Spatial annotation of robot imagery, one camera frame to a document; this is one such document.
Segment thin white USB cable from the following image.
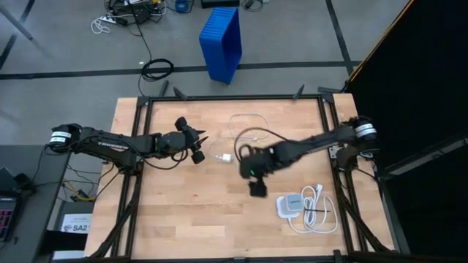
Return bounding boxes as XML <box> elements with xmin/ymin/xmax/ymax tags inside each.
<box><xmin>208</xmin><ymin>113</ymin><xmax>271</xmax><ymax>162</ymax></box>

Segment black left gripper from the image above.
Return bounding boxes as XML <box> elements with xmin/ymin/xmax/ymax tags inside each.
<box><xmin>174</xmin><ymin>116</ymin><xmax>210</xmax><ymax>165</ymax></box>

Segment black device on desk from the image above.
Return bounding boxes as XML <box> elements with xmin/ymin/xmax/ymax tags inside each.
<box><xmin>0</xmin><ymin>166</ymin><xmax>37</xmax><ymax>197</ymax></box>

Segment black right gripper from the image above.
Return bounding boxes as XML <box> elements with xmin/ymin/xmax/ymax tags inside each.
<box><xmin>238</xmin><ymin>146</ymin><xmax>283</xmax><ymax>199</ymax></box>

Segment laptop with lit keyboard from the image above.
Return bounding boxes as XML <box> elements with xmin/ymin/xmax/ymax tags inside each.
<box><xmin>0</xmin><ymin>197</ymin><xmax>18</xmax><ymax>243</ymax></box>

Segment white tower power cord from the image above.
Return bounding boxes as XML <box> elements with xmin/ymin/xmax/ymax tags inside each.
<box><xmin>287</xmin><ymin>183</ymin><xmax>339</xmax><ymax>235</ymax></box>

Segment yellow floor cable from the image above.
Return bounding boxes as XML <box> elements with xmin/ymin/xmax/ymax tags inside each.
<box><xmin>62</xmin><ymin>180</ymin><xmax>97</xmax><ymax>203</ymax></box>

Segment black side desk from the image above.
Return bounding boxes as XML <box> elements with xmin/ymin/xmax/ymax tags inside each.
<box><xmin>0</xmin><ymin>144</ymin><xmax>73</xmax><ymax>263</ymax></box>

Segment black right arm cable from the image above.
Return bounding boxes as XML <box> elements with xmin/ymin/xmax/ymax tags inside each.
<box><xmin>233</xmin><ymin>126</ymin><xmax>292</xmax><ymax>164</ymax></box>

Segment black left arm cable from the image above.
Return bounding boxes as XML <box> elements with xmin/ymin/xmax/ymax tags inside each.
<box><xmin>141</xmin><ymin>148</ymin><xmax>190</xmax><ymax>172</ymax></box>

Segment blue plastic crate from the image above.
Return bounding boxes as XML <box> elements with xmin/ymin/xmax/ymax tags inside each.
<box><xmin>198</xmin><ymin>6</ymin><xmax>244</xmax><ymax>85</ymax></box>

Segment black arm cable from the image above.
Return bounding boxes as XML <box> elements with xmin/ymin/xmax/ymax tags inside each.
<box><xmin>233</xmin><ymin>126</ymin><xmax>292</xmax><ymax>164</ymax></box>
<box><xmin>141</xmin><ymin>148</ymin><xmax>190</xmax><ymax>172</ymax></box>

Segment black coiled floor cable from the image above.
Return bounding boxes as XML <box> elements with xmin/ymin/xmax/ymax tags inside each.
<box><xmin>130</xmin><ymin>10</ymin><xmax>176</xmax><ymax>98</ymax></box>

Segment grey metal table leg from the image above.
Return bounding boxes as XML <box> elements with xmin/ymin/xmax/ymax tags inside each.
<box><xmin>0</xmin><ymin>3</ymin><xmax>35</xmax><ymax>42</ymax></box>

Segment white printed sign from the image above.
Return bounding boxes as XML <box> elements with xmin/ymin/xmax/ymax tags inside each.
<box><xmin>59</xmin><ymin>213</ymin><xmax>93</xmax><ymax>235</ymax></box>

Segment black curtain partition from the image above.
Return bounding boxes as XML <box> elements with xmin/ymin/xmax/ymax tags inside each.
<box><xmin>344</xmin><ymin>0</ymin><xmax>468</xmax><ymax>257</ymax></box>

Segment white power strip tower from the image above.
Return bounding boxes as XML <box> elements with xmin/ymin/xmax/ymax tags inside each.
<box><xmin>276</xmin><ymin>192</ymin><xmax>306</xmax><ymax>220</ymax></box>

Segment flat black box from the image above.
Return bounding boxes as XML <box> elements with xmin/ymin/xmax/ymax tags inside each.
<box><xmin>200</xmin><ymin>0</ymin><xmax>241</xmax><ymax>9</ymax></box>

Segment black electronics pile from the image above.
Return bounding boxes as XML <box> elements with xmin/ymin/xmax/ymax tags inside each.
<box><xmin>105</xmin><ymin>0</ymin><xmax>167</xmax><ymax>26</ymax></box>

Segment white coiled floor cable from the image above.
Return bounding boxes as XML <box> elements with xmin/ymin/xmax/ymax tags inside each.
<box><xmin>90</xmin><ymin>17</ymin><xmax>112</xmax><ymax>36</ymax></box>

